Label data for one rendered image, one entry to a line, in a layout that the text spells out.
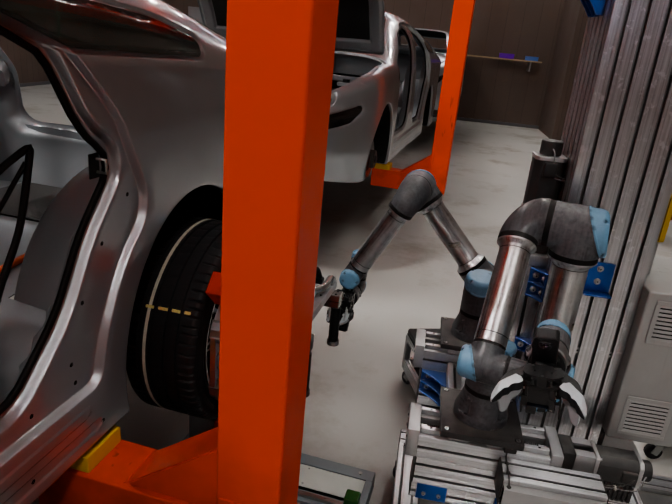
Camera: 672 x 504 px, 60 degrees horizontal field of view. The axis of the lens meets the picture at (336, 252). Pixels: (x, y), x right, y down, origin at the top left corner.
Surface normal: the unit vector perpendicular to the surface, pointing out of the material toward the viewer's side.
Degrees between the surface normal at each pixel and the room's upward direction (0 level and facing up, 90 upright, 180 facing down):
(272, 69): 90
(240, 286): 90
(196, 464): 90
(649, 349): 90
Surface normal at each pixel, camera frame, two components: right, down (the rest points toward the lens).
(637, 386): -0.17, 0.33
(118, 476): 0.09, -0.93
